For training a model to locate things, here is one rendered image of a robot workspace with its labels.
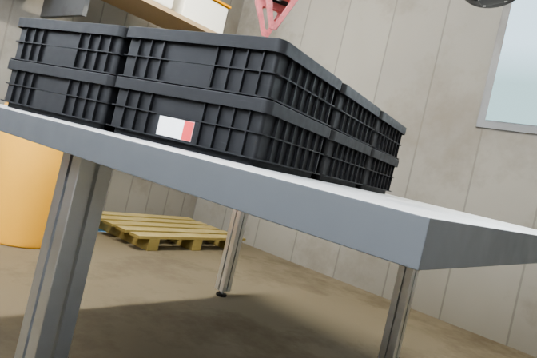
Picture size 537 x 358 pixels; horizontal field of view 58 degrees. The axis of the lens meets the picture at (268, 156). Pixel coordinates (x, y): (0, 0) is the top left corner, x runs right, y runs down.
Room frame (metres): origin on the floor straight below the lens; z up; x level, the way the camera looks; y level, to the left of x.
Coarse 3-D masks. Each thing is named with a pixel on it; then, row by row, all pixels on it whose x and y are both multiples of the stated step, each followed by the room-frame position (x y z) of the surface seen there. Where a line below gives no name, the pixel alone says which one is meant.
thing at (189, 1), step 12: (180, 0) 3.43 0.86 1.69; (192, 0) 3.44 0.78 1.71; (204, 0) 3.52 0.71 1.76; (216, 0) 3.59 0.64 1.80; (180, 12) 3.41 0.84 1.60; (192, 12) 3.46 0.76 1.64; (204, 12) 3.54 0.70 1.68; (216, 12) 3.62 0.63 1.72; (204, 24) 3.55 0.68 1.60; (216, 24) 3.64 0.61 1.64
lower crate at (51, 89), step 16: (16, 64) 1.22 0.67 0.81; (32, 64) 1.19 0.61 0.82; (16, 80) 1.23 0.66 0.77; (32, 80) 1.19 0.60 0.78; (48, 80) 1.17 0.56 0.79; (64, 80) 1.14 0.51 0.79; (80, 80) 1.09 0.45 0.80; (96, 80) 1.07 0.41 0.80; (112, 80) 1.05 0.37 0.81; (16, 96) 1.22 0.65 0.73; (32, 96) 1.19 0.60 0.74; (48, 96) 1.15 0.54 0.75; (64, 96) 1.12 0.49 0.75; (80, 96) 1.11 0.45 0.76; (96, 96) 1.08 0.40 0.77; (112, 96) 1.07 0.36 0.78; (32, 112) 1.20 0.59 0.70; (48, 112) 1.17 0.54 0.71; (64, 112) 1.12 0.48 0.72; (80, 112) 1.10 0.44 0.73; (96, 112) 1.07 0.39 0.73; (112, 112) 1.08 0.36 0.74; (96, 128) 1.08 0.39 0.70; (112, 128) 1.10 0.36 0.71
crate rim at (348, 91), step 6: (342, 84) 1.11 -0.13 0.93; (342, 90) 1.11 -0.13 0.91; (348, 90) 1.13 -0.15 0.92; (354, 90) 1.16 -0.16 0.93; (348, 96) 1.14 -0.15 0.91; (354, 96) 1.17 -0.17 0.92; (360, 96) 1.20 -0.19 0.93; (360, 102) 1.21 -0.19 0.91; (366, 102) 1.24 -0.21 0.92; (366, 108) 1.25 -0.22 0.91; (372, 108) 1.29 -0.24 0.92; (378, 108) 1.33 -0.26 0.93; (378, 114) 1.34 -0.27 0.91
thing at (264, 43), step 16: (128, 32) 1.04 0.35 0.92; (144, 32) 1.01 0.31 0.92; (160, 32) 0.99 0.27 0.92; (176, 32) 0.97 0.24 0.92; (192, 32) 0.95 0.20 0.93; (208, 32) 0.93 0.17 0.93; (256, 48) 0.87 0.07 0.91; (272, 48) 0.85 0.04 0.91; (288, 48) 0.86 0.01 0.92; (304, 64) 0.92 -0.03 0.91; (336, 80) 1.06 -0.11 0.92
